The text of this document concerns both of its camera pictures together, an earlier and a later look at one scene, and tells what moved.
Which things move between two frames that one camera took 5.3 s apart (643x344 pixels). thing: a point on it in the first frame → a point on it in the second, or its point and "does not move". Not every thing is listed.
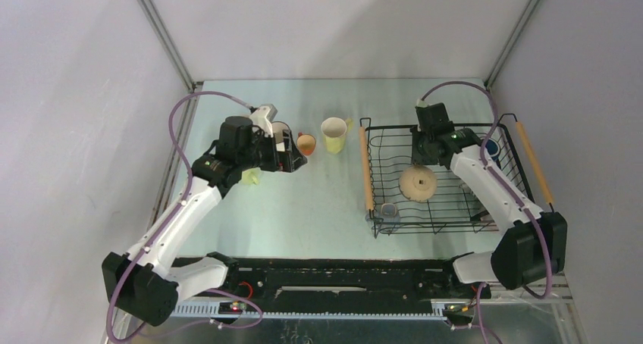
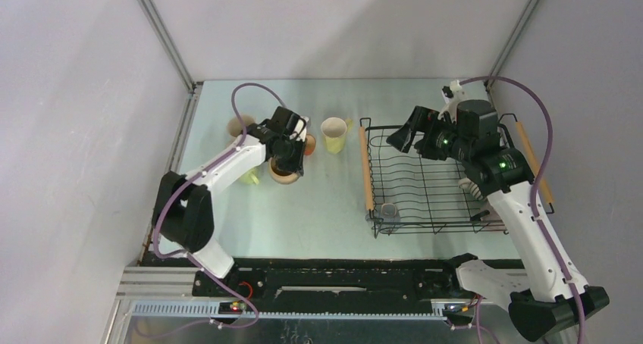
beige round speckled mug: [418, 182] → [286, 179]
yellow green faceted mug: [334, 130] does not move
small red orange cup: [305, 143] does not move
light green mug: [252, 176] does not move
